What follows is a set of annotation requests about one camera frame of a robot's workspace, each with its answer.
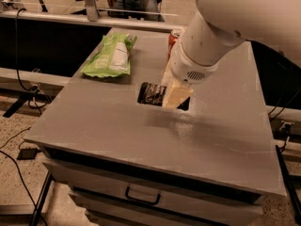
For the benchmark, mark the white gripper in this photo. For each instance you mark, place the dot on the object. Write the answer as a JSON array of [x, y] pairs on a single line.
[[188, 67]]

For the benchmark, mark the black rxbar chocolate bar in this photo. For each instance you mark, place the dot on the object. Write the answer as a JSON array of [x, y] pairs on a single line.
[[152, 94]]

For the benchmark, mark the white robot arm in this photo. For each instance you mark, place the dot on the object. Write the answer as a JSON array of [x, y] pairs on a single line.
[[218, 27]]

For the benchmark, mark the green rice chip bag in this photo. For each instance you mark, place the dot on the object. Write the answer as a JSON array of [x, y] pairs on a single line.
[[113, 59]]

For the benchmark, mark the red coca-cola can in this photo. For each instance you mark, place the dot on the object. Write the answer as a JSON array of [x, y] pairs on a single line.
[[173, 37]]

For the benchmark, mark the grey drawer cabinet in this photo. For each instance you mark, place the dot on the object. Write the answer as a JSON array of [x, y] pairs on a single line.
[[98, 185]]

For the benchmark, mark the person in jeans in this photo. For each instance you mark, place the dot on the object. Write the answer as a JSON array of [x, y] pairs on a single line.
[[147, 9]]

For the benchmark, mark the black power adapter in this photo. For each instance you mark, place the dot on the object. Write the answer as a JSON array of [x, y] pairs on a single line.
[[27, 154]]

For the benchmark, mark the black drawer handle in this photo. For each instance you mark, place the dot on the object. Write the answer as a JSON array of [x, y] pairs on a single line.
[[148, 200]]

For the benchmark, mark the metal bracket post left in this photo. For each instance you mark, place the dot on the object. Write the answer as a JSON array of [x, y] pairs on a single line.
[[92, 12]]

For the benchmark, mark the metal rail frame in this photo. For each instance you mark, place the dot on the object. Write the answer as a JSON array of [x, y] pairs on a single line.
[[103, 21]]

